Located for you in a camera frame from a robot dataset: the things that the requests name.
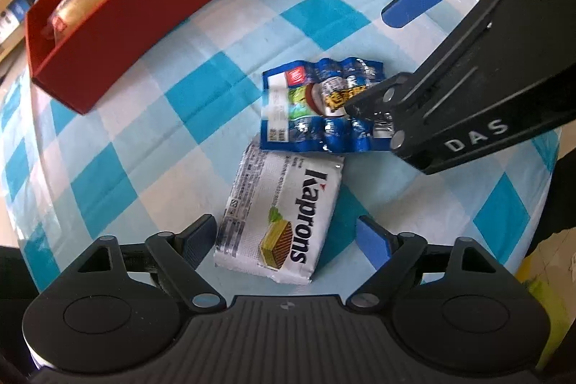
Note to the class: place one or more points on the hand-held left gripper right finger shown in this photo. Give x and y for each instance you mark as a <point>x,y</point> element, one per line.
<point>371,240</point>

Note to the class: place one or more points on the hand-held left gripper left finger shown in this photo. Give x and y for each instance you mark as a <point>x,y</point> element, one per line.
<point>198,236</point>

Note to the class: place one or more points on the blue snack packet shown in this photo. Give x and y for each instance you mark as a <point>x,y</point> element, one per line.
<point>306,105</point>

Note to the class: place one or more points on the white wafer packet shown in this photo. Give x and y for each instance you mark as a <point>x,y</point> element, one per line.
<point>279,204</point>

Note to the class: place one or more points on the red cardboard box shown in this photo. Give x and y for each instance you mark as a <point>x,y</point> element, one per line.
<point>135,28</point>

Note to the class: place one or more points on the golden snack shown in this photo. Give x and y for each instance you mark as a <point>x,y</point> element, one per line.
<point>81,6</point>

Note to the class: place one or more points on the blue checkered cloth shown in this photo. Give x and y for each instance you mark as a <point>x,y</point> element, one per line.
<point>112,168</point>

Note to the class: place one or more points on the pale yellow bag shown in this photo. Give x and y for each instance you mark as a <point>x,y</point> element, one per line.
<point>544,289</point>

